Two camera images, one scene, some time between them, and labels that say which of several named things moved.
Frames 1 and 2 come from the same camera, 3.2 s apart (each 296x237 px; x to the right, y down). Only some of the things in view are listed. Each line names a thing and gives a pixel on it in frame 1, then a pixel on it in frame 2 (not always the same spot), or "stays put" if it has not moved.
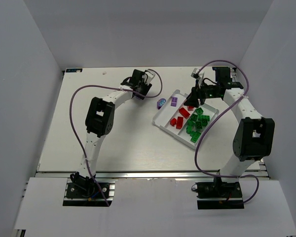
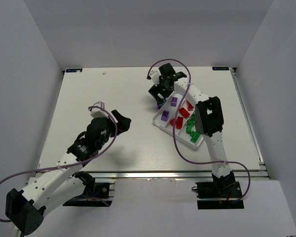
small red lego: [173, 122] stays put
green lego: [188, 129] stays put
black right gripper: [197, 92] → [159, 91]
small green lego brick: [194, 138] stays put
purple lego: [174, 101] stays put
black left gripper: [143, 90] → [114, 123]
